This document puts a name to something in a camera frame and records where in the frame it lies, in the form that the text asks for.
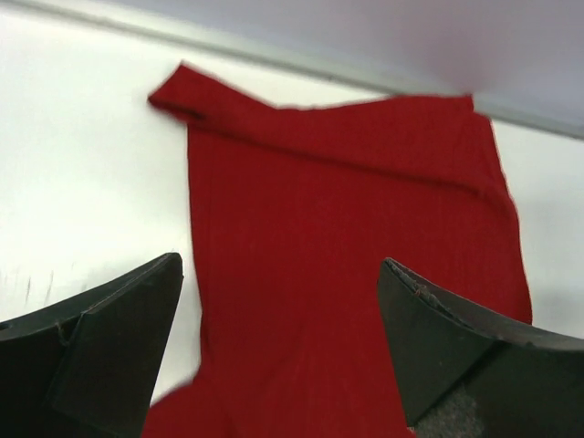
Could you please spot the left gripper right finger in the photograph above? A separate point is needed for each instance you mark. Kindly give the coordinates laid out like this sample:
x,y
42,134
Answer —
x,y
463,370

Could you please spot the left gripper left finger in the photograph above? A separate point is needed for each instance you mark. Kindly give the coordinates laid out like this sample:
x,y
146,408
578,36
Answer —
x,y
87,366

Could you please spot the red t-shirt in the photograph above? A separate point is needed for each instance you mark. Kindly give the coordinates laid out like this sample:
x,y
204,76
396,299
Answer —
x,y
292,213

